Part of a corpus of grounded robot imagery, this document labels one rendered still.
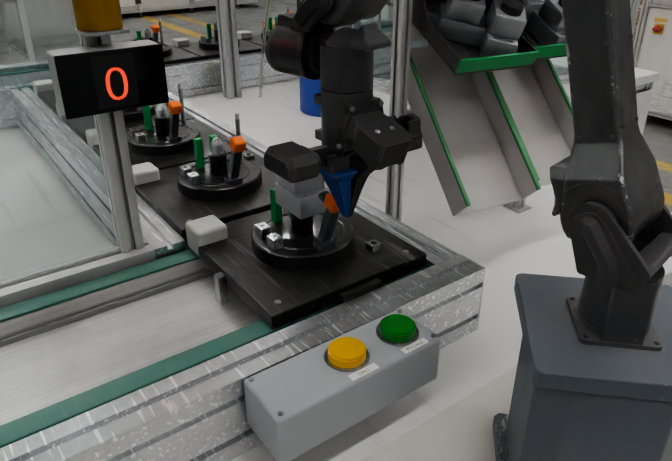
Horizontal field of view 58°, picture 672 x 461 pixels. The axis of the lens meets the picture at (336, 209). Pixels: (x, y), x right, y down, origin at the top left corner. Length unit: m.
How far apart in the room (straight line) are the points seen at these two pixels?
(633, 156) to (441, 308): 0.36
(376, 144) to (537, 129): 0.49
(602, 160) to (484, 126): 0.50
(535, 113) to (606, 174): 0.59
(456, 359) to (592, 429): 0.29
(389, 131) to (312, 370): 0.26
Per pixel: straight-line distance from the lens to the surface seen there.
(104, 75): 0.74
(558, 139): 1.07
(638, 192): 0.51
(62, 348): 0.80
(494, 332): 0.87
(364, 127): 0.62
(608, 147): 0.50
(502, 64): 0.86
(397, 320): 0.68
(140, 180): 1.06
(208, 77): 2.00
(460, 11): 0.86
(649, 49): 4.92
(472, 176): 0.92
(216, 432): 0.66
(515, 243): 1.10
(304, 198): 0.76
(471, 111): 0.97
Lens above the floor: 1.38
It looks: 26 degrees down
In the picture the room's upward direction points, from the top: straight up
